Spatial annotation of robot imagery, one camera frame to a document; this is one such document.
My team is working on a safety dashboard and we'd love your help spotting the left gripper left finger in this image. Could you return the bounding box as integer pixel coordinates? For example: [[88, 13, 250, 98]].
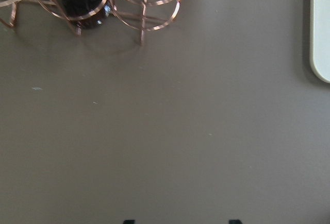
[[123, 219, 135, 224]]

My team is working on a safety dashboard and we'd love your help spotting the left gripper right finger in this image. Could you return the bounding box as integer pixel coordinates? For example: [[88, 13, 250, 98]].
[[228, 219, 243, 224]]

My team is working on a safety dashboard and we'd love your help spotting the cream rabbit tray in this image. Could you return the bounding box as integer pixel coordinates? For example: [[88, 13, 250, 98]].
[[310, 0, 329, 83]]

